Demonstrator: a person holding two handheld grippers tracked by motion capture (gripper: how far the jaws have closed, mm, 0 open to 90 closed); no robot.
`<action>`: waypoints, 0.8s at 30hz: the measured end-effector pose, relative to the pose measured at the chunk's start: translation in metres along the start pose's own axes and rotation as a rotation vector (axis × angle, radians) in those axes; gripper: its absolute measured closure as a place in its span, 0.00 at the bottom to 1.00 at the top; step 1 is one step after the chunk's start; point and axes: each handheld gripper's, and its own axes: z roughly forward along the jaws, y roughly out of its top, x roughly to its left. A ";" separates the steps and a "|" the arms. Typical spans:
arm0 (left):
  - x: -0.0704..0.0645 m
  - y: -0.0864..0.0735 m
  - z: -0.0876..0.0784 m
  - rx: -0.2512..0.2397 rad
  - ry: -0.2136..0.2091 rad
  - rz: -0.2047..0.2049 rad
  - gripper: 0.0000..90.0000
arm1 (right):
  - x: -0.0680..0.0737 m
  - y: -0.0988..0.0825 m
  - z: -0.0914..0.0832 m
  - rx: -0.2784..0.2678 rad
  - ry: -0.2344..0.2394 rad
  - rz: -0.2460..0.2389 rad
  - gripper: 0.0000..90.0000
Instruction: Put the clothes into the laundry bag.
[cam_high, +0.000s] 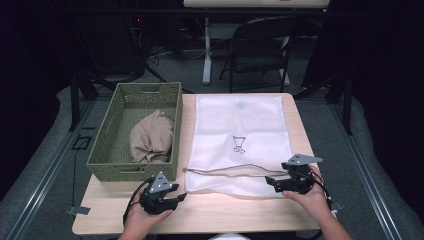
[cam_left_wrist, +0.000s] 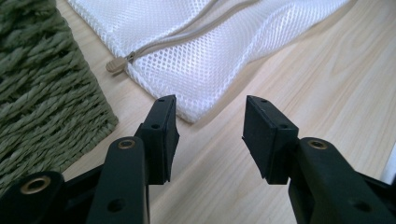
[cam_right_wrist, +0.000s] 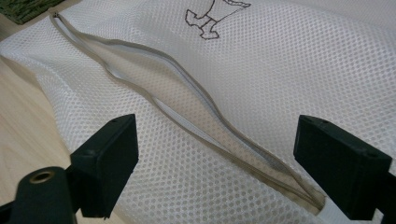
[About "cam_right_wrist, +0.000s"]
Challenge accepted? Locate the green woven basket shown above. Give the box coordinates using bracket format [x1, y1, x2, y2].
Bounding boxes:
[0, 0, 64, 25]

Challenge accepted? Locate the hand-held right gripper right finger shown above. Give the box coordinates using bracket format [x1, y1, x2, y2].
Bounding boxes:
[292, 114, 393, 221]

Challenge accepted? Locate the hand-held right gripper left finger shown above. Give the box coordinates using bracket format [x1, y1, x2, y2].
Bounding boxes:
[68, 113, 140, 218]

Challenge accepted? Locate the white mesh laundry bag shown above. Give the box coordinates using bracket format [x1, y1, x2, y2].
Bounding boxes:
[0, 0, 396, 224]

